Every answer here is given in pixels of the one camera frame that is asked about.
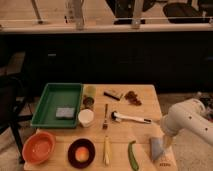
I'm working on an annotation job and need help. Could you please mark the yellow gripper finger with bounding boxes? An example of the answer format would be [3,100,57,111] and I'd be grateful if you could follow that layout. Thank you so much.
[163,135,173,149]

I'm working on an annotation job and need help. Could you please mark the grey towel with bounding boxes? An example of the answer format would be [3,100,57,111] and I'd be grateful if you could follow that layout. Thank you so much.
[150,137,165,162]

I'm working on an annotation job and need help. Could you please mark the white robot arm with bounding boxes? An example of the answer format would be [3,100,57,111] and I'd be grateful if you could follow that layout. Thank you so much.
[160,98,213,149]

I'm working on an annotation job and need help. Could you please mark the red bowl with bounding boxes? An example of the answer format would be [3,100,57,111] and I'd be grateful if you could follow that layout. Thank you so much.
[22,131,56,165]

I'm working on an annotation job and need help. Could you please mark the green pea pod toy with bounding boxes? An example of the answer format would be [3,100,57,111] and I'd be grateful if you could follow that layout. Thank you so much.
[128,141,139,171]

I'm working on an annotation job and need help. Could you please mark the brown toy food pile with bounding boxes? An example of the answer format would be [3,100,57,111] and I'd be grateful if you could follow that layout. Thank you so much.
[125,91,141,106]

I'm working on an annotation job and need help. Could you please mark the metal fork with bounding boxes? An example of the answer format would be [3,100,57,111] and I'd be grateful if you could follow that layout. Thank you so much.
[102,104,108,129]

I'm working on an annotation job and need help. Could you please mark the white cup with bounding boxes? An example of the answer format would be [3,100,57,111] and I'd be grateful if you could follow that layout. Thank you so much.
[78,109,94,127]

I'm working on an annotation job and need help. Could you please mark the dark plate with orange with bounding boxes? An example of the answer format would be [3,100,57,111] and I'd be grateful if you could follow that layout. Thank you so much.
[67,138,96,169]

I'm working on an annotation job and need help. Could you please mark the small dark tin can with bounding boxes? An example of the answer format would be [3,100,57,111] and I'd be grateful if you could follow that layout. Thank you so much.
[83,97,94,108]

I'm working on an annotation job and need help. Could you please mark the yellow green cup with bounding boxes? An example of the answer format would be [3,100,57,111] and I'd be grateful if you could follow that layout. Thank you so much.
[84,86,96,98]

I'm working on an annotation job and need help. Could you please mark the grey sponge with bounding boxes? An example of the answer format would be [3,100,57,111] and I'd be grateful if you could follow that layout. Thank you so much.
[56,107,75,119]

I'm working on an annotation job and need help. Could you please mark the green plastic tray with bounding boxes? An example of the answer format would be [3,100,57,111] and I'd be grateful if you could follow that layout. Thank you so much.
[31,83,83,129]

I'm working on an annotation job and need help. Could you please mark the black chair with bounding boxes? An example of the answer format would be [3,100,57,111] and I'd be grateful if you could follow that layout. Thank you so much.
[0,76,32,164]

